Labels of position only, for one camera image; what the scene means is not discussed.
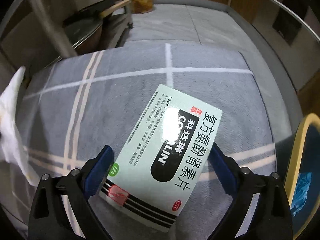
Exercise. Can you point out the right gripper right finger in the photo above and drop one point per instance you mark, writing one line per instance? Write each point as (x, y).
(272, 217)

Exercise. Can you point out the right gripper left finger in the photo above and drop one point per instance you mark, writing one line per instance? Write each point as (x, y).
(48, 217)

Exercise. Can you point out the blue plastic bag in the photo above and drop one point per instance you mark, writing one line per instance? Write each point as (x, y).
(301, 192)

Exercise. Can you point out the white paper tissue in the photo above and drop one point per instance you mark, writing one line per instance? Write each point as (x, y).
(12, 150)

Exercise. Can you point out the green white medicine box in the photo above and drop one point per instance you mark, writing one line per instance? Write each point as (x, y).
(161, 162)

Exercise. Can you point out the teal bin with yellow rim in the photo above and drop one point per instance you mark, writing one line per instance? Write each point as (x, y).
(304, 158)

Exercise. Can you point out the grey checked cloth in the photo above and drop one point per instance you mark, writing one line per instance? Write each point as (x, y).
(73, 108)

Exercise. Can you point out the steel shelf rack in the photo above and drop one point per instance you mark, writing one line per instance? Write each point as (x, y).
(32, 34)

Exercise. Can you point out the stainless oven with handles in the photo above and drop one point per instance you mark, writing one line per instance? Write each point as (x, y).
(291, 28)

